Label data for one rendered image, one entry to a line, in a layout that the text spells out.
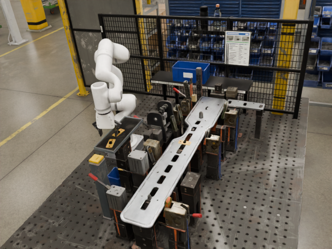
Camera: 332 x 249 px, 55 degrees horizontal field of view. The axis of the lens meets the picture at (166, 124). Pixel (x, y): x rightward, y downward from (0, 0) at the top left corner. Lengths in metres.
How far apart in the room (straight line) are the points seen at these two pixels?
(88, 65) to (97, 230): 3.34
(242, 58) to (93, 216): 1.73
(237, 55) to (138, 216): 1.70
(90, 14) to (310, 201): 3.50
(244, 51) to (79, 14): 2.68
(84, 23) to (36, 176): 2.20
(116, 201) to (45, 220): 0.65
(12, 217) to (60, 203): 1.19
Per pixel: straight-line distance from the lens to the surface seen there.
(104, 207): 2.05
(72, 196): 2.34
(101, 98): 1.72
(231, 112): 2.35
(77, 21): 4.85
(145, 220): 1.65
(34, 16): 9.60
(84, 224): 2.14
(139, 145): 2.55
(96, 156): 1.84
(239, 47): 2.81
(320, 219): 3.14
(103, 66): 1.83
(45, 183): 3.67
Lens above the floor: 2.24
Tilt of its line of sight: 32 degrees down
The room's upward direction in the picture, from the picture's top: 5 degrees counter-clockwise
